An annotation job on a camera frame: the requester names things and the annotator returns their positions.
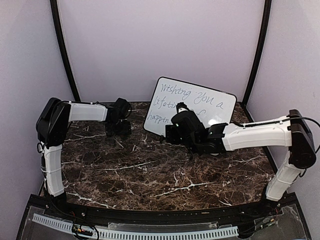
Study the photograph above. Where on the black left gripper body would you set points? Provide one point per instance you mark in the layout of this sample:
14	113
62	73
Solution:
118	128

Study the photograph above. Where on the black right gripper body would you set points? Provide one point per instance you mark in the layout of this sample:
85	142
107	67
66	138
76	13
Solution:
171	132

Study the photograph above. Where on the white whiteboard black frame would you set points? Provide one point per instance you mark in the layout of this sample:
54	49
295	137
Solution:
211	106

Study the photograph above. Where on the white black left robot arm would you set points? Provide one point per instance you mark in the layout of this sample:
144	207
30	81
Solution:
53	124

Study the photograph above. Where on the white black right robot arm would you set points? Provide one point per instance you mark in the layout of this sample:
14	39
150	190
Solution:
290	131

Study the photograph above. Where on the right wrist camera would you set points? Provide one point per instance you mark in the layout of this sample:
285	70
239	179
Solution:
182	106

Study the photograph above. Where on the white slotted cable duct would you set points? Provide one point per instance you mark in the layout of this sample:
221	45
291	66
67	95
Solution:
121	231

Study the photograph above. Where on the black curved front rail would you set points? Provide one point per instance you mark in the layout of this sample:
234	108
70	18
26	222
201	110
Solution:
223	215

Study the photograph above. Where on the black left corner post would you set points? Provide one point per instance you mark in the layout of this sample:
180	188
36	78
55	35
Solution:
63	50

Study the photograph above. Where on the black corner post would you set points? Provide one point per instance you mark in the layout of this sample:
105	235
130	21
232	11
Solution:
258	52
63	50

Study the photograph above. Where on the black right corner post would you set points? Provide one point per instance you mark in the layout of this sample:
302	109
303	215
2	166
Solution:
258	52

